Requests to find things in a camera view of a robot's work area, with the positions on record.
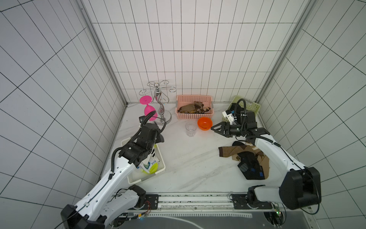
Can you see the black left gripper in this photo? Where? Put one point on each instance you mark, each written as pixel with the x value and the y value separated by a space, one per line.
pixel 158 139

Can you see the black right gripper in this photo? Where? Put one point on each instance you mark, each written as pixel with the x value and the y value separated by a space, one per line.
pixel 226 129

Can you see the white sock neon yellow toe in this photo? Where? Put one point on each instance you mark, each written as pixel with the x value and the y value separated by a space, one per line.
pixel 150 164

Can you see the brown tan knit sock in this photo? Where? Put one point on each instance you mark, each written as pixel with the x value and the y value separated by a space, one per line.
pixel 194 108
pixel 234 151

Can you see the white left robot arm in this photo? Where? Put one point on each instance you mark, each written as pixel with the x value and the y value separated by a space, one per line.
pixel 103 203

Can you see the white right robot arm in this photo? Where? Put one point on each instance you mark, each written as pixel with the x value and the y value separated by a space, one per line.
pixel 300 185

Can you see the green perforated plastic basket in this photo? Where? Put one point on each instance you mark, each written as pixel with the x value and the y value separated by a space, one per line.
pixel 250 106

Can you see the white perforated plastic basket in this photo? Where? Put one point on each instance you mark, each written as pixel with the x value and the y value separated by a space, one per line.
pixel 138 176

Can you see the pink perforated plastic basket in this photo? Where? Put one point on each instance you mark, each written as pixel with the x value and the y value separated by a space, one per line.
pixel 183 100

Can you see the brown tan striped sock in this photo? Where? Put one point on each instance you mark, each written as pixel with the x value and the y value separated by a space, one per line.
pixel 263 160

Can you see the black sock blue squares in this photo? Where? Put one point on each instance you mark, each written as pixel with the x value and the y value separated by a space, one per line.
pixel 250 167

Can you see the orange plastic bowl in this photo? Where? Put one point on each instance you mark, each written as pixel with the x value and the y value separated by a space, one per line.
pixel 205 123

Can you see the chrome glass holder stand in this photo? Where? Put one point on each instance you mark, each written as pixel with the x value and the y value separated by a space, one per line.
pixel 157 90

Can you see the pink plastic wine glass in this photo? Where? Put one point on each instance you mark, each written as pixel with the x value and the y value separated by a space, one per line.
pixel 146 100

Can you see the clear plastic cup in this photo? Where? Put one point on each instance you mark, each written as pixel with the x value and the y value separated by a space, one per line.
pixel 191 128

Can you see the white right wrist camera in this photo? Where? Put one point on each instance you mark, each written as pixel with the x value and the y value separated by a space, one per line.
pixel 228 117

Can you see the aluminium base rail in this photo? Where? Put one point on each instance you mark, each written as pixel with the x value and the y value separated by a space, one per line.
pixel 193 205

